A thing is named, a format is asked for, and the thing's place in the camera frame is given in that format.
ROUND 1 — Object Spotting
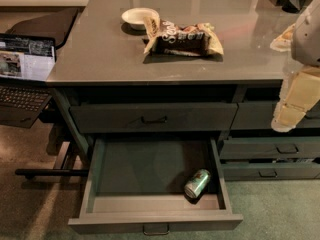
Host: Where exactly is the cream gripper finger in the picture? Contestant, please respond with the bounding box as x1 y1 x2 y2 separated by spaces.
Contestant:
271 103 306 132

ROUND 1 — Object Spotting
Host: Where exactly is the green 7up soda can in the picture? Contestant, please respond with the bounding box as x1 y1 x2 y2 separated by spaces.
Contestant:
184 169 211 199

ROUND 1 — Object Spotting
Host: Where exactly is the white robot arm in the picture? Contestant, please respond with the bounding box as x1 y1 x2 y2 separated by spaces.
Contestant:
270 0 320 132

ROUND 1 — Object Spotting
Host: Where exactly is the grey middle right drawer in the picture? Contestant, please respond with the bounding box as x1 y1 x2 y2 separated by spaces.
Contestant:
220 137 320 160

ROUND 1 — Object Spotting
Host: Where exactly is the grey top right drawer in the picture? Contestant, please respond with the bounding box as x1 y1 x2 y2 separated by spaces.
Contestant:
231 101 320 130

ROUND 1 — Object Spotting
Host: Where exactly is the grey bottom right drawer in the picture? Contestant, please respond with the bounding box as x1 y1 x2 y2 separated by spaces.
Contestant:
222 163 320 181

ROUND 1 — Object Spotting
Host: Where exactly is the grey top left drawer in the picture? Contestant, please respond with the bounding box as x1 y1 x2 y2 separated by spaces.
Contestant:
70 102 237 133

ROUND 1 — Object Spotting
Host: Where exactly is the open grey middle drawer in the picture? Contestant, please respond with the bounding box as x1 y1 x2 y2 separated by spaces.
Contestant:
69 138 243 235

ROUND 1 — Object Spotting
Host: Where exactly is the glass jar of snacks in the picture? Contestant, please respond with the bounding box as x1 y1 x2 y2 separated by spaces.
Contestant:
270 24 295 52

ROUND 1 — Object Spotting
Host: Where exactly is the brown chip bag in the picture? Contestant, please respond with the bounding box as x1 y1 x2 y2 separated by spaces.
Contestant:
143 17 224 57

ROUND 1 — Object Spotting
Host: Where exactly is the white ceramic bowl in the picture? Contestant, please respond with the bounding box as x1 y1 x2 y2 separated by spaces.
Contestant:
122 8 159 31

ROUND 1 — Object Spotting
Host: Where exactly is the black laptop stand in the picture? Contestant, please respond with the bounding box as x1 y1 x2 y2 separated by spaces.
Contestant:
14 123 90 181

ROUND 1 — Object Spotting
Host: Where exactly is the open black laptop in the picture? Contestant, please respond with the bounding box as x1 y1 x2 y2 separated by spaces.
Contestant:
0 33 56 128

